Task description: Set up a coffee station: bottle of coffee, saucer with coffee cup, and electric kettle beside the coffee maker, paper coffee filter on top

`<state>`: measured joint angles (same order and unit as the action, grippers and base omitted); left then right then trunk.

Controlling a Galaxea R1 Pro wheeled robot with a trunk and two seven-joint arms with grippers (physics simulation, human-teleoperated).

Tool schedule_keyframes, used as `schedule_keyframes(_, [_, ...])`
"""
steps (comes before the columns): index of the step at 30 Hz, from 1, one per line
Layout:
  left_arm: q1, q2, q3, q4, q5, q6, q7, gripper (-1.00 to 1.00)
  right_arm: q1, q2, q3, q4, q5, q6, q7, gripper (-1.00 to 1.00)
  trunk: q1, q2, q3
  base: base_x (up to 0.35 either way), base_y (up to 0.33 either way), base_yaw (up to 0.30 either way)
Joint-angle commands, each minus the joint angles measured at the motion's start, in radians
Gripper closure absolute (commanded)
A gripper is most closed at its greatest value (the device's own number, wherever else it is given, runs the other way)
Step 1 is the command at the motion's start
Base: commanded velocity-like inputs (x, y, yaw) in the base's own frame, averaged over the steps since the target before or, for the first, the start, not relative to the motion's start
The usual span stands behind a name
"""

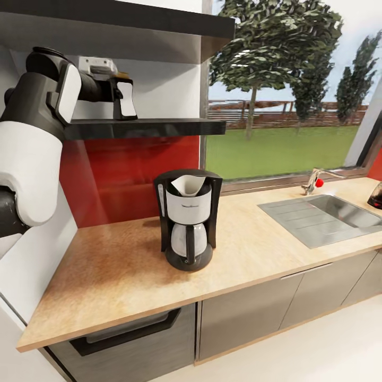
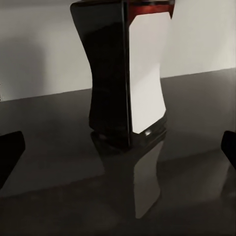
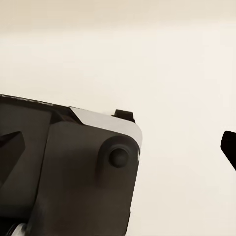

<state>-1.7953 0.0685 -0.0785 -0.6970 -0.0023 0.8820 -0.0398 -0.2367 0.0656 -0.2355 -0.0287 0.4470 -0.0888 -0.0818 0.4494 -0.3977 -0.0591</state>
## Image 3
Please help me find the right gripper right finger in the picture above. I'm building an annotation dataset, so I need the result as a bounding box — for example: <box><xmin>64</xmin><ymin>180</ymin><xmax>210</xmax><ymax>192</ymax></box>
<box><xmin>220</xmin><ymin>130</ymin><xmax>236</xmax><ymax>170</ymax></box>

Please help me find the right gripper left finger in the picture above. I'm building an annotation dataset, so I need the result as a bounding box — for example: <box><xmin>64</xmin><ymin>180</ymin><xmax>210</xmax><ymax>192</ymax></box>
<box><xmin>0</xmin><ymin>131</ymin><xmax>26</xmax><ymax>190</ymax></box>

